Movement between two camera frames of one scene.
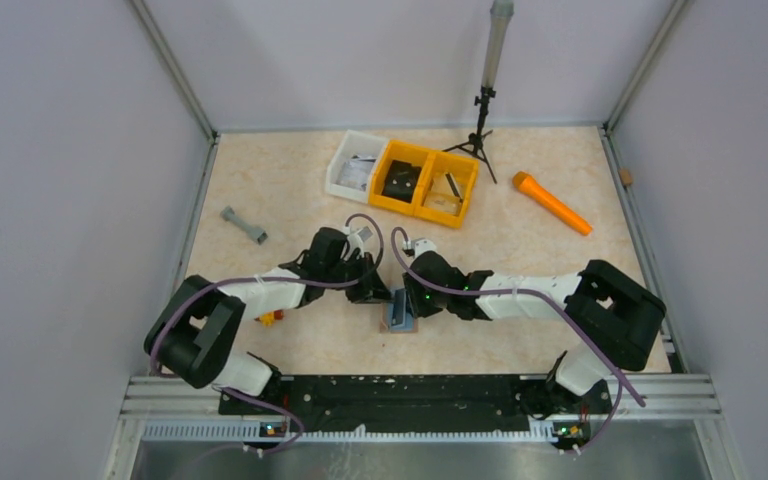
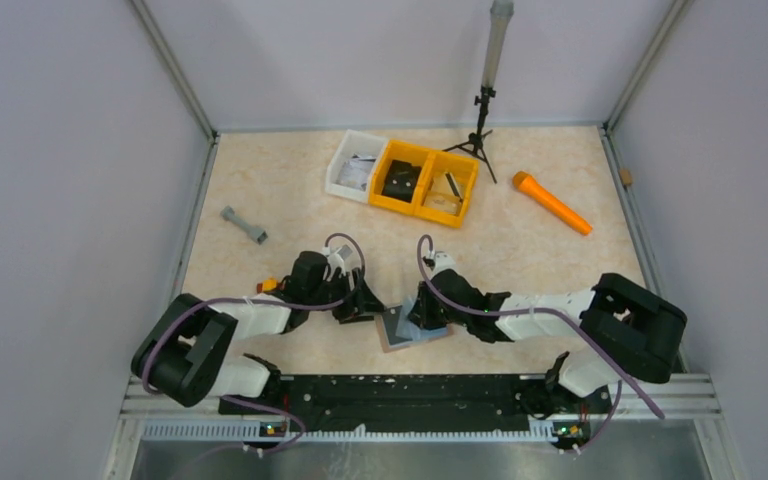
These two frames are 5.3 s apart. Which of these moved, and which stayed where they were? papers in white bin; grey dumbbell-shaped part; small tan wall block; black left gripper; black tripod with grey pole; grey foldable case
Moved: black left gripper; grey foldable case
Stayed: small tan wall block; grey dumbbell-shaped part; papers in white bin; black tripod with grey pole
